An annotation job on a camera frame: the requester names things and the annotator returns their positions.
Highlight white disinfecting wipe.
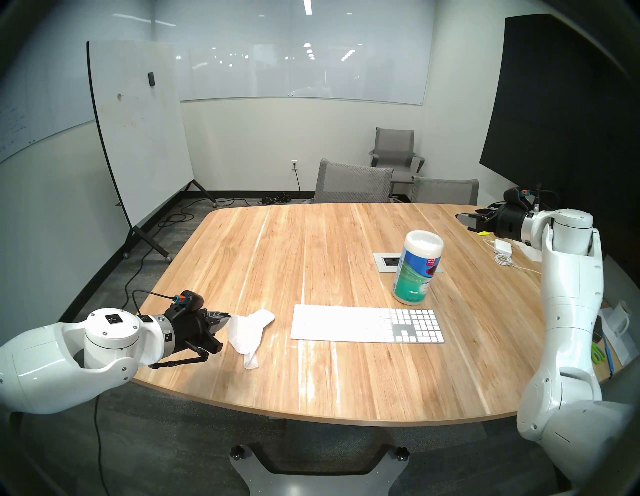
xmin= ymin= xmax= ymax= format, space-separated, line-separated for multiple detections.
xmin=227 ymin=309 xmax=277 ymax=371

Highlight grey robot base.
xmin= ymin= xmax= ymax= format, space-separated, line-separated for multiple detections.
xmin=229 ymin=442 xmax=411 ymax=496

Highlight written-on wall whiteboard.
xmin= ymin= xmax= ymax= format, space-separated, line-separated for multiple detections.
xmin=0 ymin=0 xmax=153 ymax=164

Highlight table power outlet panel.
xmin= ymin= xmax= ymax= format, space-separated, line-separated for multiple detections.
xmin=373 ymin=252 xmax=444 ymax=274

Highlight white mug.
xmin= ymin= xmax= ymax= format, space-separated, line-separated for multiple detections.
xmin=612 ymin=301 xmax=632 ymax=336

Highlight grey armrest chair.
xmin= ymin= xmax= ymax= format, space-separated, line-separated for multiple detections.
xmin=369 ymin=127 xmax=426 ymax=198

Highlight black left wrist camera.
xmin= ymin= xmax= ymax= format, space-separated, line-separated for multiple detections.
xmin=172 ymin=290 xmax=206 ymax=314

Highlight white keyboard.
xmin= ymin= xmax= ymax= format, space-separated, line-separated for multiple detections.
xmin=291 ymin=304 xmax=445 ymax=345

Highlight black wall screen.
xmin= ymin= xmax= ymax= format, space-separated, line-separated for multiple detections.
xmin=479 ymin=13 xmax=640 ymax=261

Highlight low grey mesh chair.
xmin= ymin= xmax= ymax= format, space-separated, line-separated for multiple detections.
xmin=411 ymin=176 xmax=480 ymax=206

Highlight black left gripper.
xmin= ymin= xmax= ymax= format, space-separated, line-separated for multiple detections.
xmin=165 ymin=302 xmax=231 ymax=356

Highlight disinfecting wipes canister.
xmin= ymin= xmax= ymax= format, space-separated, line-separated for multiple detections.
xmin=392 ymin=230 xmax=445 ymax=306

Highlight wide grey mesh chair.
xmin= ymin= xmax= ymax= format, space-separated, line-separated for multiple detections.
xmin=314 ymin=158 xmax=394 ymax=204

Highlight mobile whiteboard on stand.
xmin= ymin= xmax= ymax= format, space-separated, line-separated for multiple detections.
xmin=86 ymin=40 xmax=219 ymax=262

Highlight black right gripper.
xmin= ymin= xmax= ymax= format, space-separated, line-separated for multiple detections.
xmin=455 ymin=204 xmax=527 ymax=242

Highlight glass wall whiteboard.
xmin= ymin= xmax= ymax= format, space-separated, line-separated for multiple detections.
xmin=150 ymin=0 xmax=435 ymax=106

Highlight white charger cable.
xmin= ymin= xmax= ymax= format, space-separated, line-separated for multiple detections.
xmin=494 ymin=251 xmax=543 ymax=275

